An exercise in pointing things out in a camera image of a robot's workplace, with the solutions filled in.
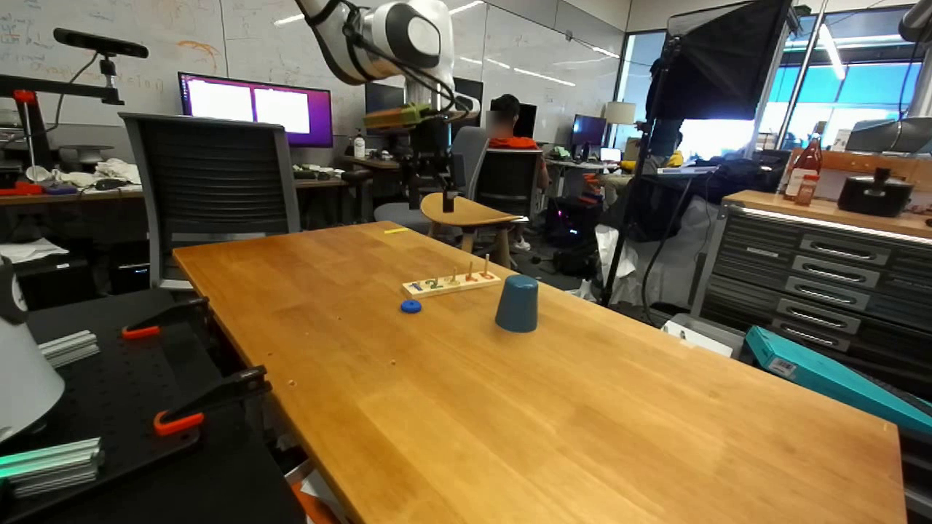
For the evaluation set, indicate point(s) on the purple lit computer monitor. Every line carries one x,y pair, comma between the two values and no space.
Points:
243,100

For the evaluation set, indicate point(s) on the black bar camera on stand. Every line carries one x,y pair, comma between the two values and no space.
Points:
98,41

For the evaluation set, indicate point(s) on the orange black clamp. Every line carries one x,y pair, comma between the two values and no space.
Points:
161,322
209,396

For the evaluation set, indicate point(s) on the person in orange shirt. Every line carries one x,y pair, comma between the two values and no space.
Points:
509,126

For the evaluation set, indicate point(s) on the blue upturned plastic cup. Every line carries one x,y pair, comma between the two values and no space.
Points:
516,304

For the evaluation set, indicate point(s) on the grey fabric office chair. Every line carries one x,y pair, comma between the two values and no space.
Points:
473,154

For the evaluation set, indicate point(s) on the white box on floor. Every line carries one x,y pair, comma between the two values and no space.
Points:
700,336

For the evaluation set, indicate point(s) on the black side platform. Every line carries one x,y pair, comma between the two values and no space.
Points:
107,396

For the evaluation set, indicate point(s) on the grey drawer cabinet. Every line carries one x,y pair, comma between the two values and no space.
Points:
825,278

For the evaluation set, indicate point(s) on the blue round disc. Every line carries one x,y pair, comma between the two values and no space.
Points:
413,306

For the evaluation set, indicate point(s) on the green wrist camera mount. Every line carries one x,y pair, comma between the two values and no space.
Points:
391,116

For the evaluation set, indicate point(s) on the white cone shade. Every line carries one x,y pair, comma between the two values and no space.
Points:
26,381

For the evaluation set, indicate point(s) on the wooden peg holder board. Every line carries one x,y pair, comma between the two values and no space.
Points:
454,282

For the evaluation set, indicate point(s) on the black softbox studio light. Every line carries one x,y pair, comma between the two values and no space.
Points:
725,62

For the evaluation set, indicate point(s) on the red bottle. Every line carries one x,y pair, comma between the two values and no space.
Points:
805,175

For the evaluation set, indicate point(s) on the black device on cabinet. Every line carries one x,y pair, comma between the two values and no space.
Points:
875,193

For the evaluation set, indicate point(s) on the teal plastic case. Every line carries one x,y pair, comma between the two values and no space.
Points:
834,378

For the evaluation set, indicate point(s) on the black office chair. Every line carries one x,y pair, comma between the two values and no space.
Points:
509,177

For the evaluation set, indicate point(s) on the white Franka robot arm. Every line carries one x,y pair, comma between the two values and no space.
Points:
390,38

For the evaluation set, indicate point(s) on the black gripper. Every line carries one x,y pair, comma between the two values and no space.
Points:
432,150

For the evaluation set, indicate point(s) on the aluminium extrusion stack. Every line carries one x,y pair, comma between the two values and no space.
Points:
71,348
49,466

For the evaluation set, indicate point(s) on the grey mesh office chair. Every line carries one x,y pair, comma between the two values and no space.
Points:
209,177

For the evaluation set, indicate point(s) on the dark upright monitor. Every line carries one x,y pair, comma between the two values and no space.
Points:
473,102

